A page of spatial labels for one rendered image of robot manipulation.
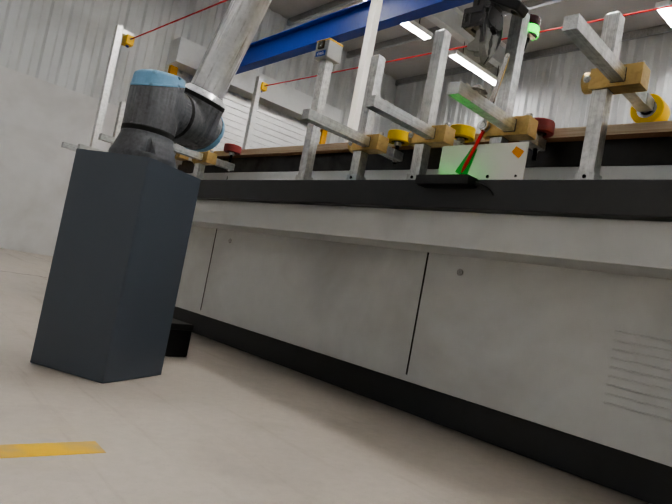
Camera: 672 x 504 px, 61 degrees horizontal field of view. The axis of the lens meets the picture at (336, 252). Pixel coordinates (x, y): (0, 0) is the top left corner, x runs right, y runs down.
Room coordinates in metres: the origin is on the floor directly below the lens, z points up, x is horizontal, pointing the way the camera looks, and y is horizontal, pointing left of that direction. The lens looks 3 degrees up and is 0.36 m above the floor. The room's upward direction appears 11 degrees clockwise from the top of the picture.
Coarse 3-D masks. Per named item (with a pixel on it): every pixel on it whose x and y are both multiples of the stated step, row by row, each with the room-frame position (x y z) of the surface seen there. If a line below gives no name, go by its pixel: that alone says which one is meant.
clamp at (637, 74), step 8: (624, 64) 1.25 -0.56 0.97; (632, 64) 1.23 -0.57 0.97; (640, 64) 1.22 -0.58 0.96; (592, 72) 1.30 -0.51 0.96; (600, 72) 1.28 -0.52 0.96; (632, 72) 1.23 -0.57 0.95; (640, 72) 1.22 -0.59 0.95; (648, 72) 1.24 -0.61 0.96; (584, 80) 1.30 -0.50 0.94; (592, 80) 1.29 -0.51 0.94; (600, 80) 1.28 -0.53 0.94; (608, 80) 1.27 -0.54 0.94; (624, 80) 1.24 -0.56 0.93; (632, 80) 1.23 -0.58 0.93; (640, 80) 1.22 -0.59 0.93; (648, 80) 1.25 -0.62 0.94; (584, 88) 1.31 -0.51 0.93; (592, 88) 1.29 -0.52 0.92; (600, 88) 1.28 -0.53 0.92; (608, 88) 1.28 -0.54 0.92; (616, 88) 1.27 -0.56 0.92; (624, 88) 1.26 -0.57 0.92; (632, 88) 1.25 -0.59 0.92; (640, 88) 1.24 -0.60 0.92
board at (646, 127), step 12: (564, 132) 1.53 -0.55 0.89; (576, 132) 1.50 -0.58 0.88; (612, 132) 1.44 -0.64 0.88; (624, 132) 1.41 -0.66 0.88; (636, 132) 1.39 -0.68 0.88; (648, 132) 1.37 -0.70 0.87; (660, 132) 1.36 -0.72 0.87; (324, 144) 2.22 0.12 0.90; (336, 144) 2.17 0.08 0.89; (468, 144) 1.76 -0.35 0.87; (228, 156) 2.72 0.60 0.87; (240, 156) 2.66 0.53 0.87; (252, 156) 2.61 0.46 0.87; (264, 156) 2.56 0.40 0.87
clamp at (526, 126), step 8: (520, 120) 1.41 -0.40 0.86; (528, 120) 1.40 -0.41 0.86; (536, 120) 1.42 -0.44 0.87; (496, 128) 1.46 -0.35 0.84; (520, 128) 1.41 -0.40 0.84; (528, 128) 1.40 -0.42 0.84; (536, 128) 1.43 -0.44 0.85; (488, 136) 1.48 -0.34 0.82; (496, 136) 1.46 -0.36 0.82; (504, 136) 1.45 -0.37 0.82; (512, 136) 1.44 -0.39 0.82; (520, 136) 1.43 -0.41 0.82; (528, 136) 1.41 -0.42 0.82
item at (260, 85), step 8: (256, 80) 4.25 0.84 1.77; (264, 80) 4.27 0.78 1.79; (256, 88) 4.24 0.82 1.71; (264, 88) 4.26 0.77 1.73; (256, 96) 4.24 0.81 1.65; (256, 104) 4.25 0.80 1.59; (256, 112) 4.26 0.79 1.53; (248, 120) 4.25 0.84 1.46; (248, 128) 4.24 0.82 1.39; (248, 136) 4.24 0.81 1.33; (248, 144) 4.25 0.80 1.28
